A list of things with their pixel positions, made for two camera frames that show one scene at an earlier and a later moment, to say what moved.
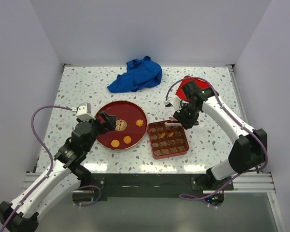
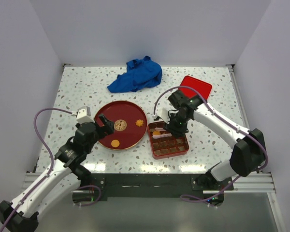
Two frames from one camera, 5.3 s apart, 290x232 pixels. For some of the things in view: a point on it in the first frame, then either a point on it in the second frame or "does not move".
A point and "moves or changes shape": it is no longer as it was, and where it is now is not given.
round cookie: [115, 143] does not move
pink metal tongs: [172, 124] moves or changes shape
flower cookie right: [139, 123] does not move
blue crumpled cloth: [140, 74] does not move
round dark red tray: [131, 125] does not move
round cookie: [127, 139] to [156, 133]
